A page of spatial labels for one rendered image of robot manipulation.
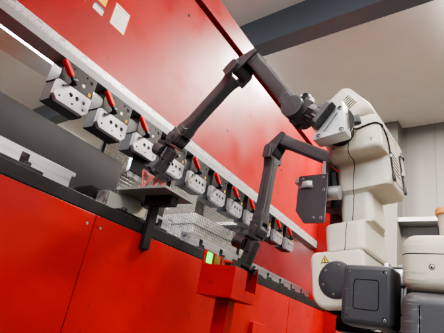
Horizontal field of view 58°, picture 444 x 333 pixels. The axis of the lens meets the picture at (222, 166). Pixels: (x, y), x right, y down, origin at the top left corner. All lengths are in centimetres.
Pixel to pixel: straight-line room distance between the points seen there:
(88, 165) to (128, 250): 82
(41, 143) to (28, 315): 100
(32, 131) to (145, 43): 68
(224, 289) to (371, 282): 69
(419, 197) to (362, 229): 511
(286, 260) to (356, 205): 242
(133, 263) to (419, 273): 101
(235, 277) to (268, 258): 215
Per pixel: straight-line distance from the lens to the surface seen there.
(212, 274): 164
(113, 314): 155
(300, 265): 360
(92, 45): 169
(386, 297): 104
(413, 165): 652
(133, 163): 176
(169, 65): 200
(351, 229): 121
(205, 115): 162
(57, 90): 153
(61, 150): 217
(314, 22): 440
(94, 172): 228
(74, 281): 141
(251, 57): 158
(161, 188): 152
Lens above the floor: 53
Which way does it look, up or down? 22 degrees up
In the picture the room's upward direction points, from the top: 11 degrees clockwise
